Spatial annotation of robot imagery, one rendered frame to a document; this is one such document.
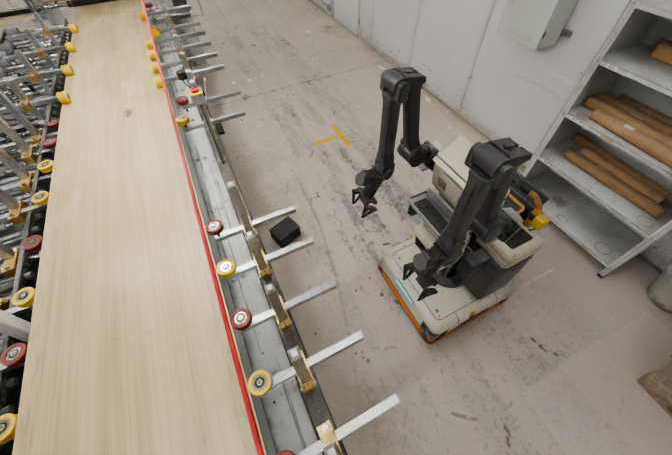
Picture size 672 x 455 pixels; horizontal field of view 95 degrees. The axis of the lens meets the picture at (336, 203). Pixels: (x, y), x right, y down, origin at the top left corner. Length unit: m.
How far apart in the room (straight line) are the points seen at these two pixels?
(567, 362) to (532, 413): 0.42
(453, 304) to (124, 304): 1.71
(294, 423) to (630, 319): 2.31
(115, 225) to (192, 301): 0.63
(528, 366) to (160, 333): 2.06
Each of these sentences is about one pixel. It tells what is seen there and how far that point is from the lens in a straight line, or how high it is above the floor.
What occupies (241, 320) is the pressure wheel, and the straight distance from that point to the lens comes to 1.35.
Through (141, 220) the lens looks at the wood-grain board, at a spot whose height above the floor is 0.90.
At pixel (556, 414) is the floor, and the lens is 2.46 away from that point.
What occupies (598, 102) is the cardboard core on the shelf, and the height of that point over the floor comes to 0.97.
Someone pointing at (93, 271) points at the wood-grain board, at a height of 0.90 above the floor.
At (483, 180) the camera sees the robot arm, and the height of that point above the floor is 1.56.
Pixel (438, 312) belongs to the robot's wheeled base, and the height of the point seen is 0.28.
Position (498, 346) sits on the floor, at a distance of 2.42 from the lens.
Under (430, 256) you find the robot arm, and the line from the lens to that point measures 1.08.
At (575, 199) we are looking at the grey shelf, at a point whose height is 0.14.
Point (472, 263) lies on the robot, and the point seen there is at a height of 0.75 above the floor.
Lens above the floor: 2.13
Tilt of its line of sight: 50 degrees down
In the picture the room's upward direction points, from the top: 1 degrees counter-clockwise
